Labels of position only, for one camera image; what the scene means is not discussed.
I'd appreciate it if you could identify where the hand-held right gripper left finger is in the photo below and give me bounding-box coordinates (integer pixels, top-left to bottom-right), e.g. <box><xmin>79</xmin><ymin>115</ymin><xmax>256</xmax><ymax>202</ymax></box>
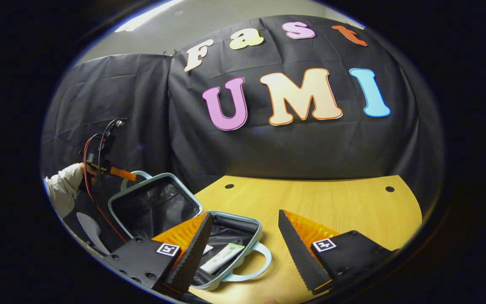
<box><xmin>102</xmin><ymin>212</ymin><xmax>214</xmax><ymax>294</ymax></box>

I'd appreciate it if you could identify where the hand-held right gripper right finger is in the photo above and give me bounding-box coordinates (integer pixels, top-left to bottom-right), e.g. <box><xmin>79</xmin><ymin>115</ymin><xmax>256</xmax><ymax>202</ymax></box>
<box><xmin>278</xmin><ymin>209</ymin><xmax>397</xmax><ymax>296</ymax></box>

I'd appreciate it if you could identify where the green and white tube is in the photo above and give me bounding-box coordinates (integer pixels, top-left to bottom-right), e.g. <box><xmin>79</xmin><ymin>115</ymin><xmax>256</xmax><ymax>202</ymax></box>
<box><xmin>200</xmin><ymin>243</ymin><xmax>246</xmax><ymax>275</ymax></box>

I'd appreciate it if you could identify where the light blue suitcase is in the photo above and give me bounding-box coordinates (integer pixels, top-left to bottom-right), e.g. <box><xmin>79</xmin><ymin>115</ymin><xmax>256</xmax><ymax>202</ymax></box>
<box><xmin>107</xmin><ymin>170</ymin><xmax>273</xmax><ymax>292</ymax></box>

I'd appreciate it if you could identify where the ceiling light panel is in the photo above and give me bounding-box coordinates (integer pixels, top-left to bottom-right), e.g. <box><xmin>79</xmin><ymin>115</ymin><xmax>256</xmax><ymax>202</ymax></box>
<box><xmin>114</xmin><ymin>0</ymin><xmax>184</xmax><ymax>33</ymax></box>

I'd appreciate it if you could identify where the red cable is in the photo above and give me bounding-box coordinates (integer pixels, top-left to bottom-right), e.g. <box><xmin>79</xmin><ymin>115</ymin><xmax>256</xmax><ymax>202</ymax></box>
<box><xmin>83</xmin><ymin>134</ymin><xmax>129</xmax><ymax>244</ymax></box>

